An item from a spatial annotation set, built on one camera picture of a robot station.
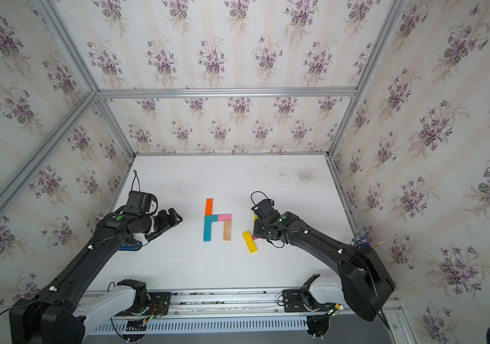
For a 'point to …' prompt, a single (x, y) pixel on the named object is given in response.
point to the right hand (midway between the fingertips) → (262, 230)
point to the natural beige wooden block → (227, 230)
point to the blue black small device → (137, 248)
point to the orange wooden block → (208, 207)
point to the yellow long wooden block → (249, 241)
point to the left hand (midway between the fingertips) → (176, 225)
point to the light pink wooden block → (222, 218)
